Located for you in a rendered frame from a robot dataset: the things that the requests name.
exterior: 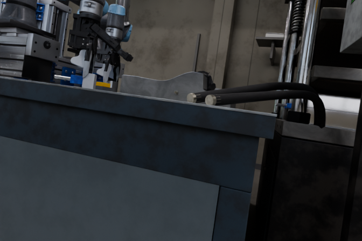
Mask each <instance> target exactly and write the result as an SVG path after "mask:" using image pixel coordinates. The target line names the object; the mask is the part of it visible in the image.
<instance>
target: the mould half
mask: <svg viewBox="0 0 362 241"><path fill-rule="evenodd" d="M174 91H178V94H175V93H174ZM202 91H207V76H206V75H204V74H203V73H197V72H188V73H185V74H182V75H179V76H177V77H174V78H172V79H169V80H165V81H160V80H153V79H147V78H143V77H139V76H131V75H122V78H121V86H120V93H125V94H132V95H140V96H147V97H155V98H165V99H168V100H175V101H183V102H188V101H187V95H188V94H190V93H197V92H202ZM235 106H236V104H229V105H219V107H227V108H235Z"/></svg>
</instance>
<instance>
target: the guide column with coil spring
mask: <svg viewBox="0 0 362 241"><path fill-rule="evenodd" d="M299 2H304V1H297V2H296V3H299ZM298 5H304V4H296V5H295V6H298ZM303 8H304V7H302V6H300V7H296V8H295V9H303ZM299 11H302V12H303V10H296V11H295V12H299ZM295 15H303V13H296V14H294V16H295ZM294 18H302V16H296V17H294ZM295 21H302V20H301V19H295V20H293V22H295ZM294 24H301V22H296V23H293V25H294ZM293 27H301V26H300V25H295V26H293ZM293 30H299V31H300V30H301V29H292V31H293ZM299 38H300V33H292V34H291V39H290V47H289V54H288V61H287V69H286V76H285V81H284V82H293V79H294V72H295V65H296V57H297V55H296V51H297V48H298V42H299ZM287 103H289V99H284V100H282V103H281V104H287ZM287 111H288V109H287V108H284V107H281V110H280V117H279V119H284V120H285V119H286V114H287Z"/></svg>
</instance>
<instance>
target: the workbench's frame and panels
mask: <svg viewBox="0 0 362 241"><path fill-rule="evenodd" d="M275 123H276V117H273V116H266V115H258V114H250V113H246V112H238V111H231V110H223V109H216V108H208V107H201V106H196V105H188V104H181V103H173V102H166V101H158V100H151V99H146V98H138V97H131V96H123V95H116V94H108V93H101V92H96V91H89V90H81V89H73V88H66V87H58V86H51V85H46V84H39V83H31V82H23V81H16V80H8V79H0V241H245V236H246V229H247V221H248V214H249V206H250V199H251V194H252V187H253V180H254V172H255V165H256V157H257V150H258V145H259V138H267V139H273V138H274V130H275Z"/></svg>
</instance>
